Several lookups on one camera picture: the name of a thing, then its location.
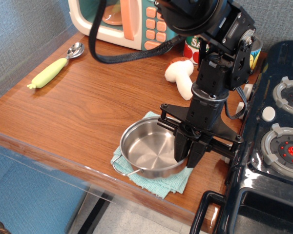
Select black braided cable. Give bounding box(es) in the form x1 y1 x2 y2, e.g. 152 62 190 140
88 0 186 64

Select black toy stove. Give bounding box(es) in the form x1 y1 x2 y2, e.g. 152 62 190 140
190 40 293 234

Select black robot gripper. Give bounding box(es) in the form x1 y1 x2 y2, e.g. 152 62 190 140
158 84 243 168

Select teal folded cloth napkin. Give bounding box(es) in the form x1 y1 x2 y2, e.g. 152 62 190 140
111 112 192 199

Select plush white mushroom toy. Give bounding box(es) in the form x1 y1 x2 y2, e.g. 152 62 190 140
165 57 194 100

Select spoon with green handle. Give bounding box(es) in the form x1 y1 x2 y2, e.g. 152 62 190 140
26 42 84 89

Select tomato sauce can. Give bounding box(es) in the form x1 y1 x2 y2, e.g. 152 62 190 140
183 36 200 65

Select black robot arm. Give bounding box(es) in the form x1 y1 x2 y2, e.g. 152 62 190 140
156 0 255 168

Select black table leg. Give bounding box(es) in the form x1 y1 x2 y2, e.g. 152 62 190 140
75 193 112 234

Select toy microwave oven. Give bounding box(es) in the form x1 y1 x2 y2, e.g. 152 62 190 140
68 0 176 51

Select stainless steel bowl with handles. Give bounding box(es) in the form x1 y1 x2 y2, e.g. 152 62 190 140
111 116 188 179

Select pineapple slices can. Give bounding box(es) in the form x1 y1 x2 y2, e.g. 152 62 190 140
250 34 263 70

